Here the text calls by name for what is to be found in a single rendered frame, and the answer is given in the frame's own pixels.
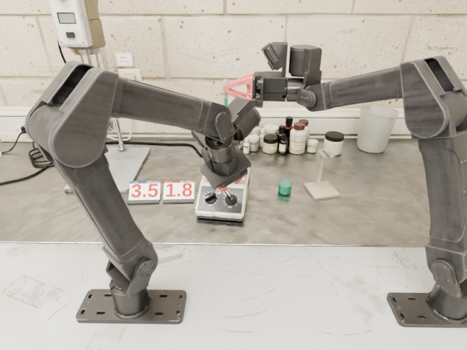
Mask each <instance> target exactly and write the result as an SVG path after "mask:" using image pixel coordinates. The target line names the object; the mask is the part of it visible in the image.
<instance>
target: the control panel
mask: <svg viewBox="0 0 467 350"><path fill-rule="evenodd" d="M217 191H219V189H217V188H216V190H214V189H213V188H212V187H211V186H202V188H201V192H200V196H199V203H198V208H197V209H198V210H205V211H214V212H224V213H241V211H242V204H243V192H244V189H241V188H231V187H228V188H227V190H226V192H229V193H230V194H234V195H236V197H237V202H236V204H234V205H232V206H230V205H228V204H227V203H226V201H225V198H226V196H227V194H225V193H224V191H222V192H220V193H217ZM210 192H212V193H213V192H214V193H215V195H216V197H217V199H216V201H215V202H214V203H206V202H205V200H204V197H205V196H206V194H208V193H210Z"/></svg>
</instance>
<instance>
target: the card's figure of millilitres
mask: <svg viewBox="0 0 467 350"><path fill-rule="evenodd" d="M164 197H193V183H165V193H164Z"/></svg>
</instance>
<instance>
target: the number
mask: <svg viewBox="0 0 467 350"><path fill-rule="evenodd" d="M159 185H160V183H131V189H130V198H159Z"/></svg>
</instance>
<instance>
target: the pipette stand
mask: <svg viewBox="0 0 467 350"><path fill-rule="evenodd" d="M317 152H318V153H319V159H318V167H317V172H316V181H315V182H314V183H304V187H305V188H306V189H307V190H308V192H309V193H310V195H311V196H312V197H313V198H314V199H315V200H316V199H326V198H331V197H339V196H340V194H339V193H338V192H337V191H336V190H335V189H334V187H333V186H332V185H331V184H330V183H329V182H328V181H320V180H321V176H322V167H323V162H324V158H327V155H328V156H329V157H330V158H331V157H334V155H333V154H332V153H331V152H330V151H329V150H327V149H319V150H317ZM325 153H326V154H327V155H325Z"/></svg>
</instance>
